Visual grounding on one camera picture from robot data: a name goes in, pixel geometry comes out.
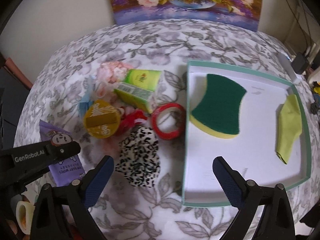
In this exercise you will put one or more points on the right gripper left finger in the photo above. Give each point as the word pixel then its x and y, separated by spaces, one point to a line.
pixel 94 182

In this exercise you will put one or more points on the cream tape roll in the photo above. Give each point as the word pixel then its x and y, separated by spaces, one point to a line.
pixel 24 216

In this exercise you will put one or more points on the white power strip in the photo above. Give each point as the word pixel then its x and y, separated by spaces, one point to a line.
pixel 286 64

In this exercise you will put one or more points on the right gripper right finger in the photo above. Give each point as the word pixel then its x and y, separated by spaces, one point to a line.
pixel 231 181

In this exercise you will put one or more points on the yellow round gold badge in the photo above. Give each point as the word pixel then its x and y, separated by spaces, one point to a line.
pixel 102 120

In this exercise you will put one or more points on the leopard print scrunchie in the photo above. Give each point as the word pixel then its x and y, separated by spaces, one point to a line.
pixel 138 161

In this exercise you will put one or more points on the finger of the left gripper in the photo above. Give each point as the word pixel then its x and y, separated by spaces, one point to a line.
pixel 23 165

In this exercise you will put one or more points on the red pink fuzzy scrunchie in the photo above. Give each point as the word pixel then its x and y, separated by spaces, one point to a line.
pixel 129 118

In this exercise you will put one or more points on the black power adapter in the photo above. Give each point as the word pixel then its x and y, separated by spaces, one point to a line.
pixel 300 63

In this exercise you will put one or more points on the purple wet wipes packet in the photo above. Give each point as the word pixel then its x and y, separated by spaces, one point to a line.
pixel 64 172

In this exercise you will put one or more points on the pink floral fabric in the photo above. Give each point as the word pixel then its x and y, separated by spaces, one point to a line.
pixel 108 75

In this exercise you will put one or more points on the blue face mask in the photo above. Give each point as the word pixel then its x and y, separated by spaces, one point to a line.
pixel 87 100

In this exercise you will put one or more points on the floral painting canvas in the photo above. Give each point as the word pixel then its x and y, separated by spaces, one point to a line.
pixel 241 13

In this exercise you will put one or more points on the white tray teal rim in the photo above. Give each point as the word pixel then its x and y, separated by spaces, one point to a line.
pixel 253 152

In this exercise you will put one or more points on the green yellow sponge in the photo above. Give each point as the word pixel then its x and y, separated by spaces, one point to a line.
pixel 218 112

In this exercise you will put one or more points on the red tape roll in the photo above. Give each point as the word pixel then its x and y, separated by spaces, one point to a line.
pixel 168 121

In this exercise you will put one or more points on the green tissue pack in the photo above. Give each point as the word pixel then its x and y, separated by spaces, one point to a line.
pixel 145 79
pixel 137 97

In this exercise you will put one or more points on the yellow plush toy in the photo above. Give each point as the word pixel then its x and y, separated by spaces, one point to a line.
pixel 316 87

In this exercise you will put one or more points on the lime green cloth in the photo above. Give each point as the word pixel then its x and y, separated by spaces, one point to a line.
pixel 289 127

